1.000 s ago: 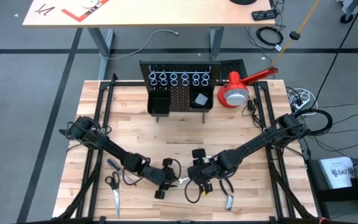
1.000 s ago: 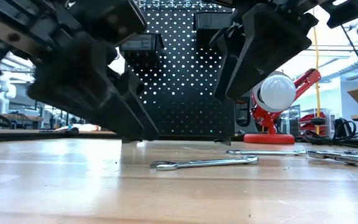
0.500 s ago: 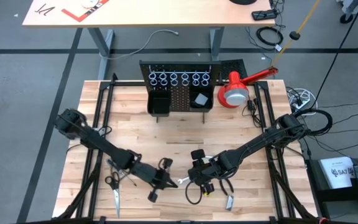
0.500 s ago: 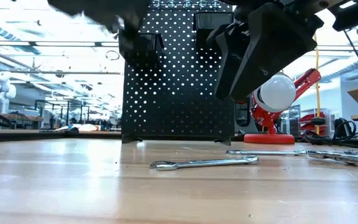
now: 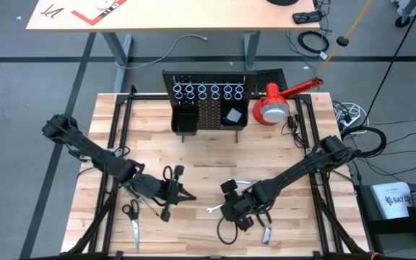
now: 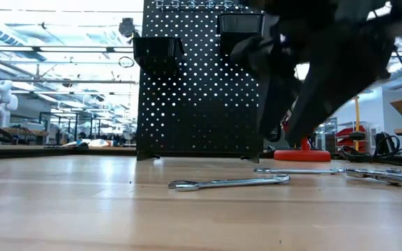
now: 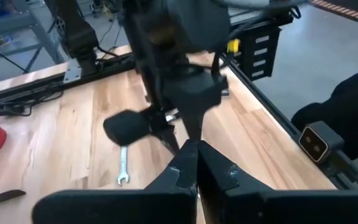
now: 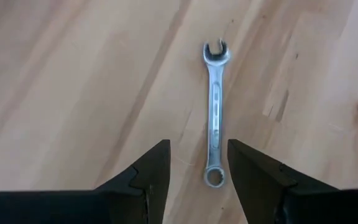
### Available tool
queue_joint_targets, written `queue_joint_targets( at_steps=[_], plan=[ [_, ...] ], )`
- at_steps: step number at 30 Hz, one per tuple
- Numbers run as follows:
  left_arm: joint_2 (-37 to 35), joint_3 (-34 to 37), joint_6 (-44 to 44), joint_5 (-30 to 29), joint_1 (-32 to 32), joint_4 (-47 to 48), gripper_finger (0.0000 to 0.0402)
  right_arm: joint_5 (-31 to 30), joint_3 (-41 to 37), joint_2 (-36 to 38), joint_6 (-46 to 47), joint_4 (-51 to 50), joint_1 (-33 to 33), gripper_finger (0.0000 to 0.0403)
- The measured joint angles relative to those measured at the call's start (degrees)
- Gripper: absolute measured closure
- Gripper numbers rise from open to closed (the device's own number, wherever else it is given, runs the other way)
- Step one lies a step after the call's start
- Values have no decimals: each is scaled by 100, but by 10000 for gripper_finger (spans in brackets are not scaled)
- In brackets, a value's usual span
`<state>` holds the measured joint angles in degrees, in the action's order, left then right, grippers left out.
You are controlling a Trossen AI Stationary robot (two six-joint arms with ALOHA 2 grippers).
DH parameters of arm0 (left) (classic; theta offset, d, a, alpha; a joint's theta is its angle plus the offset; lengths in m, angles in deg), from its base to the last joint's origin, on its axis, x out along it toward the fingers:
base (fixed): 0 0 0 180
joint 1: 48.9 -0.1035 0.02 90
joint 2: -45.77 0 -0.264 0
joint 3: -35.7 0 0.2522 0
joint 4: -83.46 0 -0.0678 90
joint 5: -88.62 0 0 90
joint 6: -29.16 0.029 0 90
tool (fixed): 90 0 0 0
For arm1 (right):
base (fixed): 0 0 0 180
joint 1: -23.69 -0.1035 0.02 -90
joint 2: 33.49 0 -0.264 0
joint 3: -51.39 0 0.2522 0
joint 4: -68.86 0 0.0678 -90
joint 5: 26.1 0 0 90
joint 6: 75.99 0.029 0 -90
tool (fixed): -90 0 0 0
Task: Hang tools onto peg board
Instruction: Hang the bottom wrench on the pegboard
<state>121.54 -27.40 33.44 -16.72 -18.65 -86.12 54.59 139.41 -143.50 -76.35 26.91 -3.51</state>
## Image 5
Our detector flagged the black-handled screwdriver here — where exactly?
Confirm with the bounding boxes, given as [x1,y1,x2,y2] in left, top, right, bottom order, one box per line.
[123,182,160,217]

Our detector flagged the white power strip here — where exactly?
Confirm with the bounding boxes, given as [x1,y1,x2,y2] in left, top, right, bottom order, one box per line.
[339,114,361,128]

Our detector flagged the black-handled scissors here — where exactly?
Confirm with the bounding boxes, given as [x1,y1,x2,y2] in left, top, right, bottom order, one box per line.
[121,198,141,254]

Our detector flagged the black equipment case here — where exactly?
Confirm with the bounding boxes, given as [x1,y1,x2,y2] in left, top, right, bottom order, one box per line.
[355,181,416,250]

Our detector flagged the black tower heater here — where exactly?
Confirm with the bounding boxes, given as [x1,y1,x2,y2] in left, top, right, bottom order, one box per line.
[256,68,289,94]

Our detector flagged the black perforated pegboard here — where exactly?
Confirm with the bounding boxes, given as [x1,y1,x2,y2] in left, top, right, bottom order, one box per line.
[162,69,259,144]

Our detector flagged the black bent wire item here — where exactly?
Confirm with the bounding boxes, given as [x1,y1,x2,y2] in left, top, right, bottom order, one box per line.
[40,4,65,20]

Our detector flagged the grey network cable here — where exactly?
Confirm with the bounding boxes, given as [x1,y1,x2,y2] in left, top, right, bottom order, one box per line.
[115,33,209,70]

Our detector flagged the white light bulb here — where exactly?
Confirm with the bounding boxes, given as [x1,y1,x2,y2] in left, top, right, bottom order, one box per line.
[260,99,289,124]

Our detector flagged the red desk lamp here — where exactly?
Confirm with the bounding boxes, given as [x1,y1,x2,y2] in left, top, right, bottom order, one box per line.
[252,77,324,126]

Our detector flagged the silver folding utility knife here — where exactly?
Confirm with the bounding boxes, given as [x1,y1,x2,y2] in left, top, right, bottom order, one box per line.
[261,225,273,246]

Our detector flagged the coiled black cable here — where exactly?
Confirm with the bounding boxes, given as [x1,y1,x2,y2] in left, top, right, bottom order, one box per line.
[296,29,331,55]

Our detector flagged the white round object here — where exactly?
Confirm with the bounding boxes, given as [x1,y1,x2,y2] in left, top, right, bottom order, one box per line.
[94,0,119,11]

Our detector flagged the light wood desk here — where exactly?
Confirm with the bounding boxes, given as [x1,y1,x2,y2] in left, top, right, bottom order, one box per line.
[25,0,321,93]

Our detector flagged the white printed booklet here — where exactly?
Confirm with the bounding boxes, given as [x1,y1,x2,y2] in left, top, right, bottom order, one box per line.
[369,181,414,220]

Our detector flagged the black adapter cable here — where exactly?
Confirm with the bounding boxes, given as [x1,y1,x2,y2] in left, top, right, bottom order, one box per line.
[280,121,305,149]

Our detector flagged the red white printed sheet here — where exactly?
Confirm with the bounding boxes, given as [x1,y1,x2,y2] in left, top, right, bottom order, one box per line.
[71,0,128,27]

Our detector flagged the white cable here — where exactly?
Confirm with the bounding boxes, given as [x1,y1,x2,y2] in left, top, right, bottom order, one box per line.
[332,102,366,120]

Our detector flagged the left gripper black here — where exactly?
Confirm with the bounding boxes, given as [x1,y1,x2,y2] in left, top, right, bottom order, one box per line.
[121,164,197,223]

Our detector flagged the yellow cord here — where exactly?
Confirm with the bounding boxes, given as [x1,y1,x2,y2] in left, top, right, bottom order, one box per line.
[314,0,374,81]

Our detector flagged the white wire ring tool rack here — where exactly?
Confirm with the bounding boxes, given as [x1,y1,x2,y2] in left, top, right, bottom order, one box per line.
[173,75,246,101]

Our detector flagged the black round base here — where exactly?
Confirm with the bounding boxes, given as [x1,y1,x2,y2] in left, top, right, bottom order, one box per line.
[265,0,300,7]

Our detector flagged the thin black pole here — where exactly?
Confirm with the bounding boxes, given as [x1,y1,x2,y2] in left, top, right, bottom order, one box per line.
[365,0,416,122]

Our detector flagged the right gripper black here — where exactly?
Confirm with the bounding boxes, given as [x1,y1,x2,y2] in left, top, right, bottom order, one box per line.
[219,179,267,232]

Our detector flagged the grey square block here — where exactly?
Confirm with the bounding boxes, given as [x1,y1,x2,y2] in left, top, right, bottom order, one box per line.
[225,108,243,123]

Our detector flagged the black aluminium rig frame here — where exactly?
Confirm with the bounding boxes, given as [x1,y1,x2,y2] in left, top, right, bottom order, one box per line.
[61,84,373,260]

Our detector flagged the thick black cable loop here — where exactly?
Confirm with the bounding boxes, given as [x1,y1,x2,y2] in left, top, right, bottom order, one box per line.
[339,125,389,159]

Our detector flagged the black pegboard bin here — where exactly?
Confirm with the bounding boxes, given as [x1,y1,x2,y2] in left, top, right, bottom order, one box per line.
[170,102,199,137]
[220,100,249,130]

